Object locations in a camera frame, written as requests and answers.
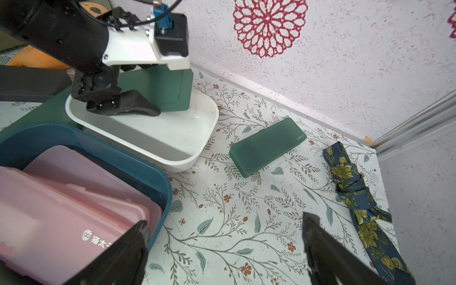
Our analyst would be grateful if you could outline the orange shark plush toy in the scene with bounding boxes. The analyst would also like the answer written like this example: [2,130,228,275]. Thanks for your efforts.
[6,1,108,70]

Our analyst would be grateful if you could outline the teal storage box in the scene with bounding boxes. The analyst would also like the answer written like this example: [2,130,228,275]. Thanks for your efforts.
[0,123,174,285]

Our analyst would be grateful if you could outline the pink pencil case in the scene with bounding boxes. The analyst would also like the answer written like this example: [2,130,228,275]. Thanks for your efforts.
[32,175,148,230]
[23,146,163,235]
[1,167,127,285]

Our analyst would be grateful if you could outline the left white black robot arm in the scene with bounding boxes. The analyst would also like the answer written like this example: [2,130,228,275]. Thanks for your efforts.
[1,1,160,116]

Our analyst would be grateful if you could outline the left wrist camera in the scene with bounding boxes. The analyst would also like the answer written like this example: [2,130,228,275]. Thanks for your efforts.
[102,0,191,71]

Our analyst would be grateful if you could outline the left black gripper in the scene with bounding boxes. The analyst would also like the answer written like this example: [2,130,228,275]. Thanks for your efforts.
[71,65,160,117]

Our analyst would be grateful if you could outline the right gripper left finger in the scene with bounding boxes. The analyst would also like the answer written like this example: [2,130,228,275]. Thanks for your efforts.
[65,220,149,285]

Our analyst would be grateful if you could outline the white storage box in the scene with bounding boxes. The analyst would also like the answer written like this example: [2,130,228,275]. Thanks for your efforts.
[65,90,219,172]

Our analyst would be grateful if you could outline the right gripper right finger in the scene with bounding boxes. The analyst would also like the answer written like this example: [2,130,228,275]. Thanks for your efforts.
[302,212,387,285]

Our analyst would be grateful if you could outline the black pencil case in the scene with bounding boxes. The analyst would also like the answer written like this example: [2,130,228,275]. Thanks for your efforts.
[1,65,72,103]

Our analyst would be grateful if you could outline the green pencil case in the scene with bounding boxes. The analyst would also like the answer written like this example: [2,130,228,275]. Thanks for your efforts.
[229,118,307,178]
[118,65,194,113]
[1,87,81,141]

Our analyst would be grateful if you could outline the folded dark floral umbrella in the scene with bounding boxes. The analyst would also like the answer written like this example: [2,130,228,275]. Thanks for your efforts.
[323,141,416,285]

